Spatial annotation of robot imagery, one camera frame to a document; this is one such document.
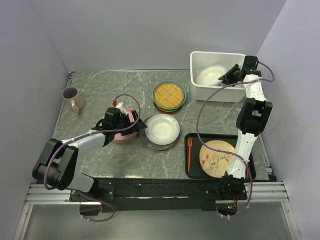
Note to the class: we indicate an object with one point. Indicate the orange plastic fork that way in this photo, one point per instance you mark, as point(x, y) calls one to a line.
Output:
point(189, 144)

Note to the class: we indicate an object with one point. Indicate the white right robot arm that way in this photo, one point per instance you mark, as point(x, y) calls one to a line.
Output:
point(250, 123)

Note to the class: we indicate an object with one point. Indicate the stack of coloured plates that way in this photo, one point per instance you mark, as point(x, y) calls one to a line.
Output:
point(167, 111)

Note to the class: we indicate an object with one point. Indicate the beige bird plate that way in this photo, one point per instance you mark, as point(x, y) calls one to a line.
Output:
point(215, 163)

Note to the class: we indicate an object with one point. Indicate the pink mug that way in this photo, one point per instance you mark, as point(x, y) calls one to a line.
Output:
point(73, 97)

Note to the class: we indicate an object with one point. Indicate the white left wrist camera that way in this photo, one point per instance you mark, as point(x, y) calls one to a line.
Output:
point(121, 105)

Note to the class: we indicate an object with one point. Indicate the blue plate with bamboo mat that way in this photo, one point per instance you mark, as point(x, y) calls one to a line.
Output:
point(169, 95)

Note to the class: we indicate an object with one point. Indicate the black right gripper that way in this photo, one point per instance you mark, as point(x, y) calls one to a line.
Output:
point(227, 78)

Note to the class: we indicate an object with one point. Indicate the white scalloped plate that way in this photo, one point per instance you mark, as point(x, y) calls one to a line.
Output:
point(210, 76)

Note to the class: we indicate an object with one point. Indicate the pink plate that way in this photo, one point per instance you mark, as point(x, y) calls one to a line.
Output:
point(118, 138)

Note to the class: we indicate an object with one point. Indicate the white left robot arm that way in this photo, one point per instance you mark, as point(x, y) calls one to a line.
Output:
point(56, 165)

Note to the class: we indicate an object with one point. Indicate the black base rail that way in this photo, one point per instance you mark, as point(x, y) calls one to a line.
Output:
point(144, 194)

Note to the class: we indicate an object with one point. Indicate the white plastic bin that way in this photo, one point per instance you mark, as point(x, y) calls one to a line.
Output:
point(200, 60)

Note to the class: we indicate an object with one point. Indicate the black tray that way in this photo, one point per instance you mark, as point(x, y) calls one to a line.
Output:
point(196, 171)

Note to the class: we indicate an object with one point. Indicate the grey reindeer plate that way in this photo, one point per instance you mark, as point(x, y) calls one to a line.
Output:
point(153, 146)

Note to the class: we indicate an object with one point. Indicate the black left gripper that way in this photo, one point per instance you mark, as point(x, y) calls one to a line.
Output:
point(141, 125)

